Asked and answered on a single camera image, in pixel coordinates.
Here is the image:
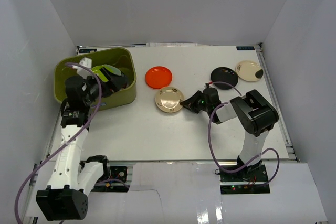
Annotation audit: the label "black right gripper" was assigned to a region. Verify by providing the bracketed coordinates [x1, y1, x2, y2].
[181, 91, 211, 114]

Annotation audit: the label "lime green round plate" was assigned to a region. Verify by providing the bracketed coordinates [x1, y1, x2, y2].
[91, 64, 123, 82]

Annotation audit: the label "beige plate with characters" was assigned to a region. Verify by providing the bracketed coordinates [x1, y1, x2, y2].
[155, 87, 185, 113]

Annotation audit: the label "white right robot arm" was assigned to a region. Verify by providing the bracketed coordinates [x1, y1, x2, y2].
[180, 87, 280, 184]

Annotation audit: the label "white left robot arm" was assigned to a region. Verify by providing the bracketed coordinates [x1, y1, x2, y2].
[36, 65, 129, 222]

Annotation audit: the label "olive green plastic bin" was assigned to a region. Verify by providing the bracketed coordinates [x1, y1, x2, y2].
[54, 47, 137, 111]

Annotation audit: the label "black round plate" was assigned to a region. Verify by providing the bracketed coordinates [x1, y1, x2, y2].
[211, 67, 238, 90]

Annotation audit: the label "orange round plate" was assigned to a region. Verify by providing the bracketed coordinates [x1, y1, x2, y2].
[145, 66, 173, 89]

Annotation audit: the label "blue label sticker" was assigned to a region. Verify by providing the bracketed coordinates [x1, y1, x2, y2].
[78, 48, 97, 54]
[236, 46, 255, 51]

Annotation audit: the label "papers at table back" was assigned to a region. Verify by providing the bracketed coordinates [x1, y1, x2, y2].
[146, 42, 198, 47]

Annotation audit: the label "cream plate with black spot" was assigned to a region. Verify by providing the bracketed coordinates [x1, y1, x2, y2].
[235, 60, 264, 82]

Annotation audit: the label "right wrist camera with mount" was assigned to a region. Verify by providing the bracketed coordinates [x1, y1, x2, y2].
[205, 82, 213, 88]

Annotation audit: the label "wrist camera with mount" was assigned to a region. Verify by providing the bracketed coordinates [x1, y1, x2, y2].
[76, 57, 92, 79]
[205, 82, 213, 88]

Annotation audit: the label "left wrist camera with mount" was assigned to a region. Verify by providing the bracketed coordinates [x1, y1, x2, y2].
[76, 57, 92, 79]

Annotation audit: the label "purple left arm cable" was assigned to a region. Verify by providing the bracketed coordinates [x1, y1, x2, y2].
[14, 62, 131, 224]

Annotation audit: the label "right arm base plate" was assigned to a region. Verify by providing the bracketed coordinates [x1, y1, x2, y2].
[214, 165, 270, 195]

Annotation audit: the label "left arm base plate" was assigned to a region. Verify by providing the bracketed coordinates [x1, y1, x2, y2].
[92, 166, 132, 193]

